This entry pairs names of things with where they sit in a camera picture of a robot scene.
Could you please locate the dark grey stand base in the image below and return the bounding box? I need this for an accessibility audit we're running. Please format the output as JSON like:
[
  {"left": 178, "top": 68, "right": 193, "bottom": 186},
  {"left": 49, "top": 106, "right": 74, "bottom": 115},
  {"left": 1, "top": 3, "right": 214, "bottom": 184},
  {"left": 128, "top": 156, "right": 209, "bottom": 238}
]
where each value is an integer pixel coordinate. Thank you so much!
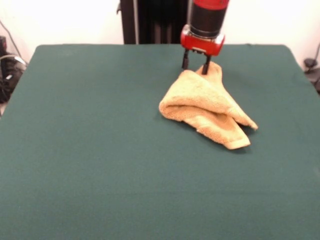
[
  {"left": 0, "top": 35, "right": 28, "bottom": 104},
  {"left": 303, "top": 57, "right": 320, "bottom": 94}
]

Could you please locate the dark green table cloth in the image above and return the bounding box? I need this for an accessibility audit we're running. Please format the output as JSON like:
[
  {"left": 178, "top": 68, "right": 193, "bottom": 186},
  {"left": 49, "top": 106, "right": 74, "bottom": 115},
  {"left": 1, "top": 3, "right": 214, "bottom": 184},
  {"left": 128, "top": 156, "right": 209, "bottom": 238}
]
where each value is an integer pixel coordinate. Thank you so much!
[{"left": 0, "top": 43, "right": 320, "bottom": 240}]

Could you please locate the thin grey cable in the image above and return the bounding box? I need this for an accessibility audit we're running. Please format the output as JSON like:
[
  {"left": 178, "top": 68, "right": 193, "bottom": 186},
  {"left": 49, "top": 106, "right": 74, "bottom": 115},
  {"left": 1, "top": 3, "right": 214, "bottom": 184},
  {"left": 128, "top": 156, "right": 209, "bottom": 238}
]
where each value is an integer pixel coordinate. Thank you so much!
[{"left": 0, "top": 19, "right": 23, "bottom": 58}]

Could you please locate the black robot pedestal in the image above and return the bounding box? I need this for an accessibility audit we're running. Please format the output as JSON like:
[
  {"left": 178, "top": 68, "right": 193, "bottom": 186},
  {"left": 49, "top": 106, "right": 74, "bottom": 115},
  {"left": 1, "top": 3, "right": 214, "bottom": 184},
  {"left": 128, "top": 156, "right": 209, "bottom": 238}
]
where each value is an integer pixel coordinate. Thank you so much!
[{"left": 116, "top": 0, "right": 207, "bottom": 45}]

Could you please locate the tan terry towel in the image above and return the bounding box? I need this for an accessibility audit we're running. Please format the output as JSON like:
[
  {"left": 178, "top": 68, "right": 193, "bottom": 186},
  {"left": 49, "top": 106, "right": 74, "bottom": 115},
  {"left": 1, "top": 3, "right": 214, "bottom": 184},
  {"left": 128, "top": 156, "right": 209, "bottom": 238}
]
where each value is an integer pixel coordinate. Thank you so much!
[{"left": 158, "top": 62, "right": 259, "bottom": 151}]

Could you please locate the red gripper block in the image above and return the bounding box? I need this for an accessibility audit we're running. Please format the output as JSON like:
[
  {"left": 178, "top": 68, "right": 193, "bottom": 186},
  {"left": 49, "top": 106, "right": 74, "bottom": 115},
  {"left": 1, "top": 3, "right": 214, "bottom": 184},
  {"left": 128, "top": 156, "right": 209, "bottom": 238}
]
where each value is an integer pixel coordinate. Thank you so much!
[{"left": 180, "top": 24, "right": 225, "bottom": 75}]

